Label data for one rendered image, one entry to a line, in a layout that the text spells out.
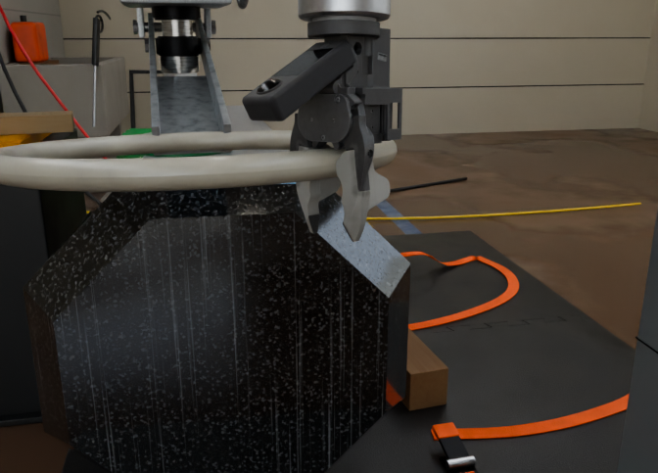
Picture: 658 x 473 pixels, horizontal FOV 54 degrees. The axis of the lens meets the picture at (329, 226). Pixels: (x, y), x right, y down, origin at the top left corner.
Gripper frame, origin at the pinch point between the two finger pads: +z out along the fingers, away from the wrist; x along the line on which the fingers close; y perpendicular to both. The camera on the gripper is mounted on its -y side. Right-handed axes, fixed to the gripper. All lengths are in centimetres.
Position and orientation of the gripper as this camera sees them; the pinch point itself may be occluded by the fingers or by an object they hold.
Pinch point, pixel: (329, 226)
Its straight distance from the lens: 65.6
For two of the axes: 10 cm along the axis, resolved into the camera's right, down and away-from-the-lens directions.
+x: -7.2, -1.4, 6.8
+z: 0.0, 9.8, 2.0
